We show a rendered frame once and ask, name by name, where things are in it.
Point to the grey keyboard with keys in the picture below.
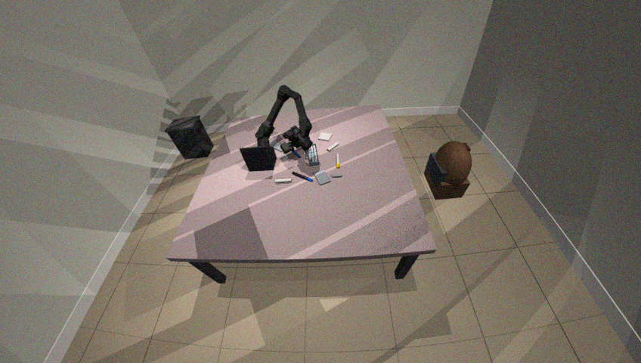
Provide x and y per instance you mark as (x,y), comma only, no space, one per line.
(312,155)

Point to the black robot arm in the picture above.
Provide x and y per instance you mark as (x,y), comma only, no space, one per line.
(301,136)

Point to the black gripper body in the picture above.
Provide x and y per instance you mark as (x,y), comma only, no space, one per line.
(286,148)

